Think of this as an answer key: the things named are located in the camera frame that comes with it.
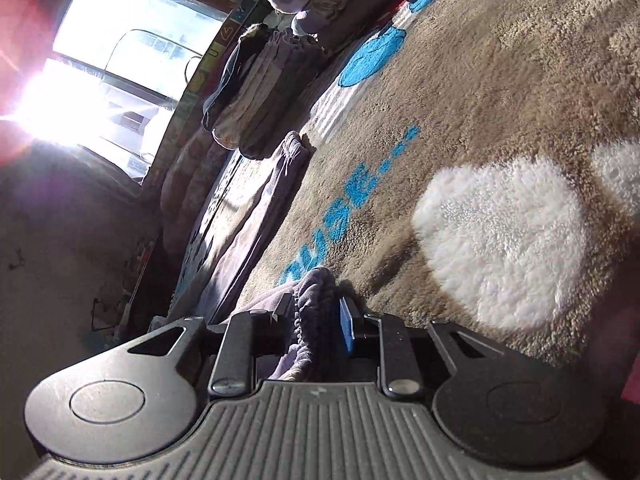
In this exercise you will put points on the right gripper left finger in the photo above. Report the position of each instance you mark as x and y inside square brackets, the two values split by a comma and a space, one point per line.
[249, 335]

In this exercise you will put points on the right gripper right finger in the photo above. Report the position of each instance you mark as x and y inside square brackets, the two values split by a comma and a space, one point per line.
[383, 339]

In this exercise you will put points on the purple grey sweatpants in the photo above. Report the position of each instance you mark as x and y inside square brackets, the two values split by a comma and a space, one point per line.
[308, 298]

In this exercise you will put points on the cream grey clothes stack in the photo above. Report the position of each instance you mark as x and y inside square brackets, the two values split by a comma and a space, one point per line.
[249, 123]

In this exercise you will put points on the pink floral long quilt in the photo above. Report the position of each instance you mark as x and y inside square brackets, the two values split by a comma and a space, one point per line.
[186, 187]

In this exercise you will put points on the Mickey Mouse plush blanket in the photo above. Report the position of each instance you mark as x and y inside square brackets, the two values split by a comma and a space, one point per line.
[478, 160]

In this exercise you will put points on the window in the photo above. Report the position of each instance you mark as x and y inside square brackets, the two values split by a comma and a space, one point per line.
[115, 75]

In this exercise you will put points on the colourful alphabet foam mat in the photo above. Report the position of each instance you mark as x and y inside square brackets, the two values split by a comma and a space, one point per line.
[197, 88]

